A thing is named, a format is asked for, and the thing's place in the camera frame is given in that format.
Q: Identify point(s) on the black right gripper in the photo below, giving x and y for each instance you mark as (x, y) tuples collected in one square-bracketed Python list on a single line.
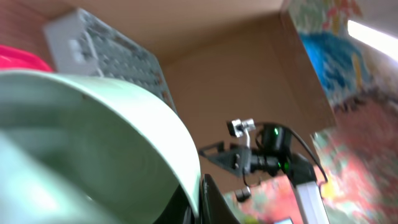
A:
[(236, 159)]

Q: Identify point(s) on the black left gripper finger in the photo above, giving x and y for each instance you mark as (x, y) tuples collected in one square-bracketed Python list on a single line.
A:
[(214, 209)]

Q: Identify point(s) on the green bowl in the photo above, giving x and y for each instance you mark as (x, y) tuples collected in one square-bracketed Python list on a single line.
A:
[(80, 149)]

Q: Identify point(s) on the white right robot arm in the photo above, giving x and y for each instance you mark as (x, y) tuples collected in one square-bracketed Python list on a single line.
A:
[(267, 149)]

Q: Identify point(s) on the grey dishwasher rack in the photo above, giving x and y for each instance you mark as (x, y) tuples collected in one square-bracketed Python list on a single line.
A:
[(82, 44)]

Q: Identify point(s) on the red serving tray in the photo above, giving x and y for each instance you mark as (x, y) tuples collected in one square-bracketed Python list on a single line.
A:
[(12, 58)]

